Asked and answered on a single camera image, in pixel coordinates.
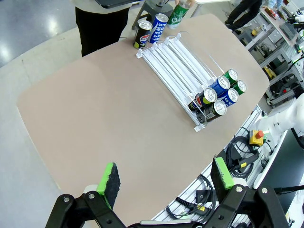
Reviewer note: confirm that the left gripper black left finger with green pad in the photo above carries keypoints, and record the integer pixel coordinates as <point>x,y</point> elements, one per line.
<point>108,185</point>

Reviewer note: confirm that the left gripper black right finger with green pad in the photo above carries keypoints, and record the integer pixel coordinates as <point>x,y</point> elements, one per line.
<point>222,175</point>

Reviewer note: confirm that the green Chilsung cider can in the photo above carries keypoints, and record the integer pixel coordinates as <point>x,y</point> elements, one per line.
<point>232,74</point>
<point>177,16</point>
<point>241,86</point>

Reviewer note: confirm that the black serving tray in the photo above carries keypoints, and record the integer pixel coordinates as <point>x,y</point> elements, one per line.
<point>111,2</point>

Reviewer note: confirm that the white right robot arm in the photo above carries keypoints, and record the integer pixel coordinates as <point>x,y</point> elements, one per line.
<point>282,118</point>

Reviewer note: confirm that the person in grey sweater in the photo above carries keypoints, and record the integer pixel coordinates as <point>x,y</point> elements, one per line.
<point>99,31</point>

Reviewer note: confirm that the person's left hand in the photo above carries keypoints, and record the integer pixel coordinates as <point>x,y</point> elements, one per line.
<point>191,2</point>

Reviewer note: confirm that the silver slotted mounting base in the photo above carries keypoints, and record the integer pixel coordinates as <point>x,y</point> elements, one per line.
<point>237,133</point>

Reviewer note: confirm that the yellow emergency stop box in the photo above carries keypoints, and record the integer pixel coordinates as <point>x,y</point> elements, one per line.
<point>255,140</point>

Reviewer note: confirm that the black Pepsi can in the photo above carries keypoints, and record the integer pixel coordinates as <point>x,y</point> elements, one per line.
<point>210,95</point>
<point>142,35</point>
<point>219,107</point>

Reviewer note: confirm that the black base panel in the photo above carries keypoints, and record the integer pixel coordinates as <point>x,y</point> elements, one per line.
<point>289,161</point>

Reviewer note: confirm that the blue Pocari Sweat can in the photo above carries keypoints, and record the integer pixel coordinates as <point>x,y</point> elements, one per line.
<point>156,28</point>
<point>232,95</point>
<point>223,83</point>

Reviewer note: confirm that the yellow tool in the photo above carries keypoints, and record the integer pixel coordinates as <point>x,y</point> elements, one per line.
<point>270,72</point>

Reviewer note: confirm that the clear white can dispenser rack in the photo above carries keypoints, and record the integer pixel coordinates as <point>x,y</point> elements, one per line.
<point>166,61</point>

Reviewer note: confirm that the bystander in black clothes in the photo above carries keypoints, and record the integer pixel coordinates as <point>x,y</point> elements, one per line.
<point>247,12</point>

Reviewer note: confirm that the black yellow handheld enabling switch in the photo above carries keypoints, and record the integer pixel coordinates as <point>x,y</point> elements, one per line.
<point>247,160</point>

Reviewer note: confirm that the aluminium frame workbench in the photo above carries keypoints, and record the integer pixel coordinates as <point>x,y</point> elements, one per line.
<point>278,54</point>

